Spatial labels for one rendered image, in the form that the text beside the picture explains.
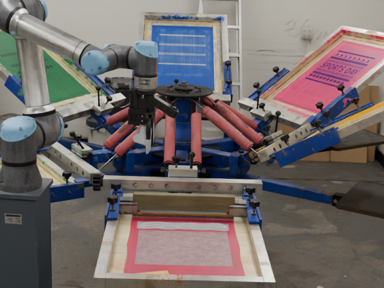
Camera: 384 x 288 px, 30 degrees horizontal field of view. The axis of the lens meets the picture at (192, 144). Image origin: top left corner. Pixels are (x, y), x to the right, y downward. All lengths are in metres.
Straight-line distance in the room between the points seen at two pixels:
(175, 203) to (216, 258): 0.39
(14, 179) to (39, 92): 0.31
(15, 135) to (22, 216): 0.28
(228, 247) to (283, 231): 2.69
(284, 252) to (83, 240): 1.38
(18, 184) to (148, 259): 0.52
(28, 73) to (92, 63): 0.38
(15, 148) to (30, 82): 0.25
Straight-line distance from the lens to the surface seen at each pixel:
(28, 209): 2.47
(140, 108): 2.35
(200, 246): 2.66
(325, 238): 5.29
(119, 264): 2.51
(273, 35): 6.93
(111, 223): 2.75
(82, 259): 4.79
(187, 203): 2.86
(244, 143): 3.41
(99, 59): 2.21
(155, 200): 2.86
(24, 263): 2.56
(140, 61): 2.30
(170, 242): 2.68
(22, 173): 2.47
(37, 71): 2.54
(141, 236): 2.73
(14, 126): 2.44
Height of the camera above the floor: 2.04
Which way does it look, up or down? 16 degrees down
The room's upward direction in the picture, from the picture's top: 2 degrees clockwise
